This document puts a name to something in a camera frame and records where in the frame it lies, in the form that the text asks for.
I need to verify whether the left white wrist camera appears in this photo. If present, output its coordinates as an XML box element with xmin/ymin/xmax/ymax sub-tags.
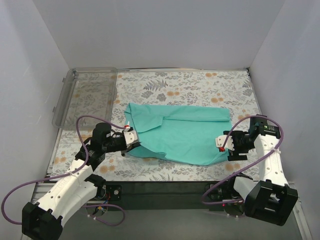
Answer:
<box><xmin>123</xmin><ymin>125</ymin><xmax>139</xmax><ymax>147</ymax></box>

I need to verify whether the floral table mat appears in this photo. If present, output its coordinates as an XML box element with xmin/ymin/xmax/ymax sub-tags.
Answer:
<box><xmin>47</xmin><ymin>70</ymin><xmax>260</xmax><ymax>182</ymax></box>

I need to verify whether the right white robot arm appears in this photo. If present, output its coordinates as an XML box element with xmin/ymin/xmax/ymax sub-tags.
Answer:
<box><xmin>224</xmin><ymin>114</ymin><xmax>298</xmax><ymax>226</ymax></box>

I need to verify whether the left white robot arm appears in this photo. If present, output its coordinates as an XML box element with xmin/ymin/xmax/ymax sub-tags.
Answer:
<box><xmin>22</xmin><ymin>122</ymin><xmax>139</xmax><ymax>240</ymax></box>

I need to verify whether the clear plastic bin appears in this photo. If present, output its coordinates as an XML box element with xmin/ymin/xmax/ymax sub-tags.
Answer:
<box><xmin>52</xmin><ymin>67</ymin><xmax>118</xmax><ymax>130</ymax></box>

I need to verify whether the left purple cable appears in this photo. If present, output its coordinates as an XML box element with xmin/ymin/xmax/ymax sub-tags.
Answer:
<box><xmin>0</xmin><ymin>115</ymin><xmax>132</xmax><ymax>227</ymax></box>

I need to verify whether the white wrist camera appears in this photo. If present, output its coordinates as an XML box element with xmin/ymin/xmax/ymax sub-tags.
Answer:
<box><xmin>123</xmin><ymin>125</ymin><xmax>139</xmax><ymax>147</ymax></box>
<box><xmin>215</xmin><ymin>135</ymin><xmax>235</xmax><ymax>152</ymax></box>

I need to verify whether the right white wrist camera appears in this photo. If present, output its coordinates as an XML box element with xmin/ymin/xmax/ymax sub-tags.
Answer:
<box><xmin>215</xmin><ymin>135</ymin><xmax>235</xmax><ymax>152</ymax></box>

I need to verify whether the teal t shirt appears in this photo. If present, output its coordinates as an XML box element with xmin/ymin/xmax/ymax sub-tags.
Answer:
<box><xmin>124</xmin><ymin>103</ymin><xmax>232</xmax><ymax>166</ymax></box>

